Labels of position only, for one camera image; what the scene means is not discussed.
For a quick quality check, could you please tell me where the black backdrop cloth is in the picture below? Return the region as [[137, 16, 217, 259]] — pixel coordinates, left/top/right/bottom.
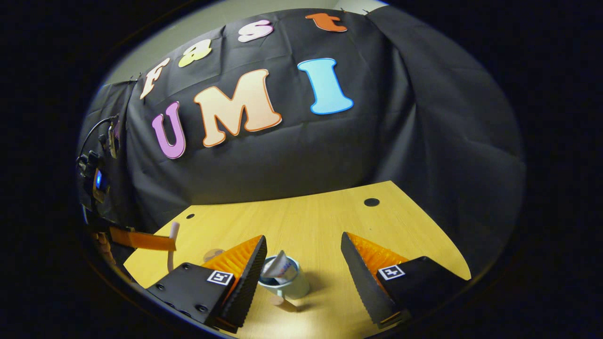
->
[[78, 7, 527, 283]]

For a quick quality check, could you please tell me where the white toothpaste tube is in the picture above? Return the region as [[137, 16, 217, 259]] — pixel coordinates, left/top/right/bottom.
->
[[261, 250, 298, 284]]

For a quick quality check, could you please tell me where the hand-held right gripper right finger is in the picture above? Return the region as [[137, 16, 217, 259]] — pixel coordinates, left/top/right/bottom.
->
[[341, 231, 473, 329]]

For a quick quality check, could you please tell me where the black cable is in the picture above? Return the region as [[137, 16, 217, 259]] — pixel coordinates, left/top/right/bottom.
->
[[80, 117, 116, 158]]

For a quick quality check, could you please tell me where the wooden desktop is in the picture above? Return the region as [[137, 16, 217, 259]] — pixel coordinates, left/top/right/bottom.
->
[[123, 181, 472, 339]]

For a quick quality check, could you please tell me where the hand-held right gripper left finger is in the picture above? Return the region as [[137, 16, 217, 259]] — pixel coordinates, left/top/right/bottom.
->
[[145, 235, 268, 333]]

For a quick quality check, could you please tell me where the pale green cup wooden handle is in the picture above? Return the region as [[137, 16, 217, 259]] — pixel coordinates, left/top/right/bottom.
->
[[258, 255, 310, 307]]

